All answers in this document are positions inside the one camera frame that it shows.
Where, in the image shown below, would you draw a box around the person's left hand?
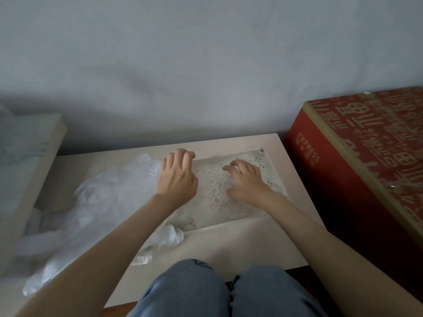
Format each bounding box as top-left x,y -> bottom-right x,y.
156,148 -> 199,208

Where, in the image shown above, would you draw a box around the person's right hand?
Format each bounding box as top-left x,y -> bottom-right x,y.
222,159 -> 275,208

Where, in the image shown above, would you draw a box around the white perforated plastic tray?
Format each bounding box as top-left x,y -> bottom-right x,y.
161,148 -> 290,232

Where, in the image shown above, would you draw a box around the person's right forearm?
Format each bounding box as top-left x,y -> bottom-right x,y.
261,195 -> 423,317

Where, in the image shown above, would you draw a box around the person's left forearm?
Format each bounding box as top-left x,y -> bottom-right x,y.
15,194 -> 178,317

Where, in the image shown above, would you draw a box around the white crumpled plastic bag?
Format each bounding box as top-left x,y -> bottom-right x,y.
21,153 -> 184,297

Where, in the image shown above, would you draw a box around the person's blue jeans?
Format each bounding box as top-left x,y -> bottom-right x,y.
127,259 -> 328,317

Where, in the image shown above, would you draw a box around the red patterned cardboard box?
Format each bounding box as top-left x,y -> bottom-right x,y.
284,86 -> 423,294

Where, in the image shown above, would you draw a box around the white board with beige edge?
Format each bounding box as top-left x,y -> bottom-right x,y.
0,104 -> 68,278

